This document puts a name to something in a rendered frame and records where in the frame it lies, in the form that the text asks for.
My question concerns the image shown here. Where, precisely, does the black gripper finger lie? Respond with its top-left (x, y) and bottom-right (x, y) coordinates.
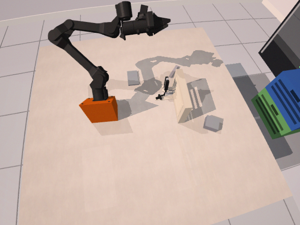
top-left (154, 24), bottom-right (168, 35)
top-left (153, 13), bottom-right (171, 29)

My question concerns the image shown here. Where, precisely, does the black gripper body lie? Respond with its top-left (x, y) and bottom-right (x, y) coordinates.
top-left (133, 11), bottom-right (155, 37)

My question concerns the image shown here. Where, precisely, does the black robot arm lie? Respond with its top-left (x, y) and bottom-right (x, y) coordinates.
top-left (48, 1), bottom-right (135, 101)

